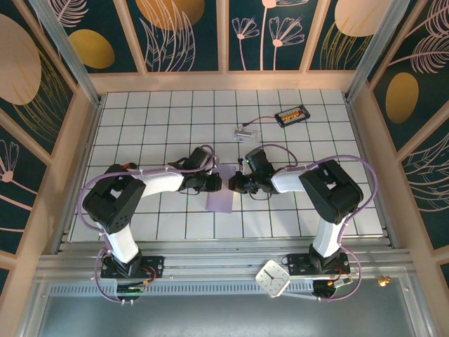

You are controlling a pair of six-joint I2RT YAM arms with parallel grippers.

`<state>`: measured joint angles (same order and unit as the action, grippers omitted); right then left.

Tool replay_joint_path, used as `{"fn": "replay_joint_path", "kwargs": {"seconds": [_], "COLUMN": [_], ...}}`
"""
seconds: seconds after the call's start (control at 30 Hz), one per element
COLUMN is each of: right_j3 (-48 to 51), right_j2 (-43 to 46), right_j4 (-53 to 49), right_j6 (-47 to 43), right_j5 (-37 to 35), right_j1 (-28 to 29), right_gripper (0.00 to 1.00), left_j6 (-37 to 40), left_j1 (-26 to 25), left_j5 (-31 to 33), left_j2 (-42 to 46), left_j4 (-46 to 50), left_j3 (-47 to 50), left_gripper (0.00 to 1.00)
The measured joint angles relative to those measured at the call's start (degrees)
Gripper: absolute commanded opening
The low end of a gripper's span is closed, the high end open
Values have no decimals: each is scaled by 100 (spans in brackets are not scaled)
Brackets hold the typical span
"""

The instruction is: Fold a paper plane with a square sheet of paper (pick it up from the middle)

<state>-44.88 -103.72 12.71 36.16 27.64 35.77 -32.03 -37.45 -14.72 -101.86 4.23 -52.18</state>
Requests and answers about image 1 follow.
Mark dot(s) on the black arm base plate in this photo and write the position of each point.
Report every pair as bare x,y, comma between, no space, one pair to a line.
156,263
298,261

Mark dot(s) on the orange black utility knife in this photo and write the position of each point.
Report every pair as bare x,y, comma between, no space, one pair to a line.
130,165

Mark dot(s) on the aluminium frame post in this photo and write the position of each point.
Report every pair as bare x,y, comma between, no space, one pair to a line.
69,52
373,52

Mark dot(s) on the lilac square paper sheet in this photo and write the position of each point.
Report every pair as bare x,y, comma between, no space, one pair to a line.
221,201

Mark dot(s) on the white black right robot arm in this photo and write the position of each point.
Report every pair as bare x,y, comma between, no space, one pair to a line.
333,193

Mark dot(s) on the white square analog clock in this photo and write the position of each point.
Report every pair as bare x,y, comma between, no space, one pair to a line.
272,278

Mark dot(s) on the small brass knob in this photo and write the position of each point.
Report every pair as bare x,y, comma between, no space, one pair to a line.
383,281

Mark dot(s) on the black board with orange connectors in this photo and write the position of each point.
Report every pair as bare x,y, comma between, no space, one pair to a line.
293,116

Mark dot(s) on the clear plastic box with metal part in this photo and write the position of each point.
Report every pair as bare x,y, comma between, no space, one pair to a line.
245,135

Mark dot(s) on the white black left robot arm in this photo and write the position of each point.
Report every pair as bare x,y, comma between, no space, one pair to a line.
115,200

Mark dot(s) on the aluminium table edge rail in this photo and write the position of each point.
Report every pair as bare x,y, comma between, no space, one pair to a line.
217,259

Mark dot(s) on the aluminium side rail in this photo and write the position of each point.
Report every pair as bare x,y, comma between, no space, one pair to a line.
89,140
361,140

